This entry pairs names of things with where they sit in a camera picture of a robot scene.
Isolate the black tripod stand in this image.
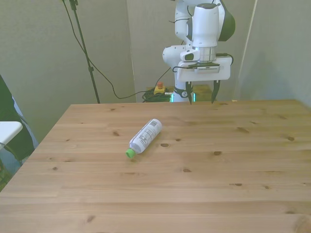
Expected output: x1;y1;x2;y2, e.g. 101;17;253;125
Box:
69;0;101;104

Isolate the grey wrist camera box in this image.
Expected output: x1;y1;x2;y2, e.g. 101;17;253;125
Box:
193;62;221;73

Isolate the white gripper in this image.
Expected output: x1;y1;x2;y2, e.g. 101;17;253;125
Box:
176;55;232;105

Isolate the long black hanging cable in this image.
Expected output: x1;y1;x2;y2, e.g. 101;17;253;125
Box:
62;0;172;100

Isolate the white side table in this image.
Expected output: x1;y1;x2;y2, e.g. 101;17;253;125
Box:
0;121;23;146

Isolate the clear green-capped water bottle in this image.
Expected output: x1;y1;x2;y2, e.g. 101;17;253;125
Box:
125;118;163;159

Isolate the coiled dark green cable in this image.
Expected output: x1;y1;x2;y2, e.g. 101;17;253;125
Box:
141;88;174;103

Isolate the person in dark clothing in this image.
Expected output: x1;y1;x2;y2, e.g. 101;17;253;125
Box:
0;74;39;168

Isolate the yellow emergency stop box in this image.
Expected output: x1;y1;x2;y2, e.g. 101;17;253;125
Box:
154;82;167;96

